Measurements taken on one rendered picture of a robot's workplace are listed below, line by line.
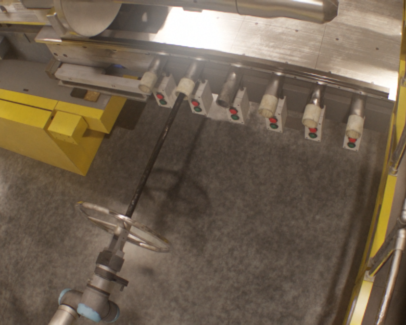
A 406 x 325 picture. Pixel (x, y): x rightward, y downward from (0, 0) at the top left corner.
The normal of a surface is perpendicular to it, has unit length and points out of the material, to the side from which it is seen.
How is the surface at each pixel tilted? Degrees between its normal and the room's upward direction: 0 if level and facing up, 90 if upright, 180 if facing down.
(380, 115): 90
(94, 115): 0
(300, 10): 71
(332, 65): 0
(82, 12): 90
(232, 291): 0
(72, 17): 90
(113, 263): 48
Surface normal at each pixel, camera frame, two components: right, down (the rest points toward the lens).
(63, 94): -0.18, -0.46
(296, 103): -0.34, 0.86
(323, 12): 0.07, 0.61
